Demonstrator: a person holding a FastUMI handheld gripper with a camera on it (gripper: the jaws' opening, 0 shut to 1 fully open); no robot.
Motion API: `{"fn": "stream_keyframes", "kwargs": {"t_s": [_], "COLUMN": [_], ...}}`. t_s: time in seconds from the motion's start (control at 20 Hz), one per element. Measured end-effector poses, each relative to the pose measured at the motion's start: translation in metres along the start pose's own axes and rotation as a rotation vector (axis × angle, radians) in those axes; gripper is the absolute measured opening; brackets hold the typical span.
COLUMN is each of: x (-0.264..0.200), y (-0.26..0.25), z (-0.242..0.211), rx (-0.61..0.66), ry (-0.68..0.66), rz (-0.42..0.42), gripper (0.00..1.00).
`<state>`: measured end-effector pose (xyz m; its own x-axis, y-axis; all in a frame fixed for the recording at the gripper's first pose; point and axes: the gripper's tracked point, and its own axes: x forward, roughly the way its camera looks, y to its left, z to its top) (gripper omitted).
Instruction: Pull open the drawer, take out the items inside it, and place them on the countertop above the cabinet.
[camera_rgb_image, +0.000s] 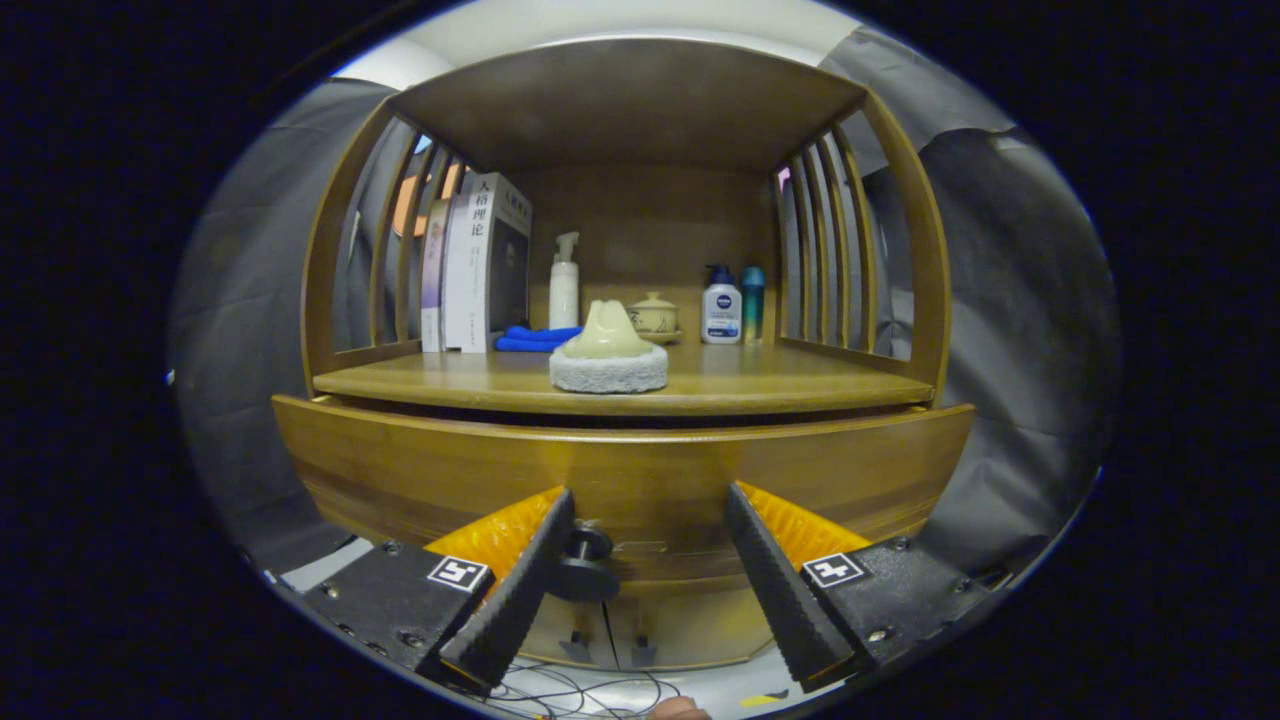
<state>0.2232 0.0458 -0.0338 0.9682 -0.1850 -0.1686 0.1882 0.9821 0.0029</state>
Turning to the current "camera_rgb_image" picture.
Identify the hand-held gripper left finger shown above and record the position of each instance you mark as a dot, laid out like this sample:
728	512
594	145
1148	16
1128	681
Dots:
510	600

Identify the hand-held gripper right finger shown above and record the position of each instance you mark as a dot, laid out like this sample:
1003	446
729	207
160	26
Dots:
780	600

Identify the black round drawer knob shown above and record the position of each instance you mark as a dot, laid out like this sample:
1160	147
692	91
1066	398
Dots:
590	570

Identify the wooden drawer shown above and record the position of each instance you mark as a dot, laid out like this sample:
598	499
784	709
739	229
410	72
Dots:
650	470

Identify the pale green scrub brush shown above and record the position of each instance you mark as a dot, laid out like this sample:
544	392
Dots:
608	350

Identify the wooden cabinet door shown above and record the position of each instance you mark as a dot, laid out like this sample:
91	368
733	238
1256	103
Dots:
700	620
550	625

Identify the wooden countertop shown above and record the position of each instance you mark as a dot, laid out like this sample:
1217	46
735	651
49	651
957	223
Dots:
780	380

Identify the wooden cabinet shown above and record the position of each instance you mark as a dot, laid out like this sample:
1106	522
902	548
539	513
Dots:
640	110

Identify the blue folded cloth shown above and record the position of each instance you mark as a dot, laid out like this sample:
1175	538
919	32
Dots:
530	338

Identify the white lotion bottle blue cap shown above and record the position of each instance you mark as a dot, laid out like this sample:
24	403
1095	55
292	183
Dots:
721	310

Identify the teal slim bottle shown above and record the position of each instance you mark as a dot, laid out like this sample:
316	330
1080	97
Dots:
752	305

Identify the beige lidded tea bowl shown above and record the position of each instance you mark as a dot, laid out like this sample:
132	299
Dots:
655	318

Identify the white pump bottle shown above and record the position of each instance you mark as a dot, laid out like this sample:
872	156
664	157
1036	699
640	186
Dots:
563	295

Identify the thick white book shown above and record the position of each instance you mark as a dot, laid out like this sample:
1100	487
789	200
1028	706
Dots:
480	290

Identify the thin purple book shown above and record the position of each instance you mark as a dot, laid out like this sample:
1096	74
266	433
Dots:
432	290

